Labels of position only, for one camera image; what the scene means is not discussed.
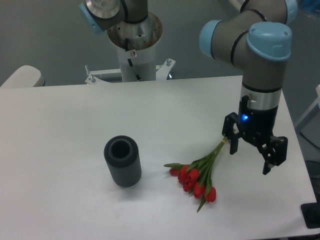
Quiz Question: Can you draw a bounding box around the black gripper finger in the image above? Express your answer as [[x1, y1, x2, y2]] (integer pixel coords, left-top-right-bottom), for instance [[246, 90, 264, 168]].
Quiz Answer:
[[255, 135, 288, 175], [222, 112, 241, 155]]

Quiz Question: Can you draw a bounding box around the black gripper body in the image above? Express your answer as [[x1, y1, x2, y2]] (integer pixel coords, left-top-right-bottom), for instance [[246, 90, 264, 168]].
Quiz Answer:
[[237, 95, 278, 147]]

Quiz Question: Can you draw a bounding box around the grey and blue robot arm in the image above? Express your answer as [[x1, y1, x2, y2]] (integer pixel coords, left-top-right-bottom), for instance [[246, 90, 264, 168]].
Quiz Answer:
[[79, 0, 298, 174]]

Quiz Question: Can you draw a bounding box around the white furniture at right edge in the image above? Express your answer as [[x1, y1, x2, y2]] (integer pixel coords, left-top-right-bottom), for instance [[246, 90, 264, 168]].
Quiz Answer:
[[294, 85, 320, 132]]

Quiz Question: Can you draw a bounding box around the red tulip bouquet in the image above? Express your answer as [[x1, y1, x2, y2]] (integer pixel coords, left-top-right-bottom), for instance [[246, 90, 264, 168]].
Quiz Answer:
[[163, 137, 228, 212]]

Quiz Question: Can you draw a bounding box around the black device at table edge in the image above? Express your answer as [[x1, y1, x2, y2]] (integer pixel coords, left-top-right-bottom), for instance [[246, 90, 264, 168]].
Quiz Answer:
[[300, 202, 320, 229]]

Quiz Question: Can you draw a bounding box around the dark grey ribbed vase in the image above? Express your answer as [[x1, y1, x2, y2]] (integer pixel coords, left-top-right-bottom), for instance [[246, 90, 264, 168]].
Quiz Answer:
[[103, 135, 142, 188]]

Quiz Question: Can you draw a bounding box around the white chair back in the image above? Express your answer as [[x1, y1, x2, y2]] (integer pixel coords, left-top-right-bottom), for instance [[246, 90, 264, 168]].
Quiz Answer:
[[0, 65, 46, 89]]

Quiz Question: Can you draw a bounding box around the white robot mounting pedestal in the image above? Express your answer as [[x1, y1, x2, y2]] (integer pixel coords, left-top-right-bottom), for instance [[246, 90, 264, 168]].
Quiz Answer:
[[84, 9, 176, 85]]

